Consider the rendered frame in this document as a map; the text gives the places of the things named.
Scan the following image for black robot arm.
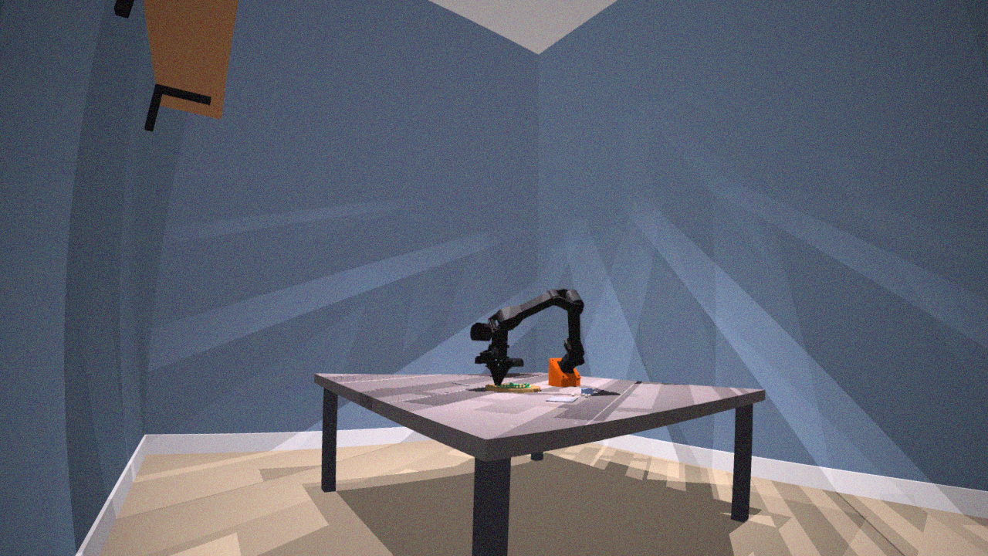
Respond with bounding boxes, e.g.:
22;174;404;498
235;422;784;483
470;288;585;374

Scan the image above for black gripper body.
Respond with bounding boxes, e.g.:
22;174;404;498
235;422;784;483
475;342;524;367

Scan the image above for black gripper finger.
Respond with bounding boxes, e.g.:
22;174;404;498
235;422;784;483
496;367;512;386
485;365;499;385

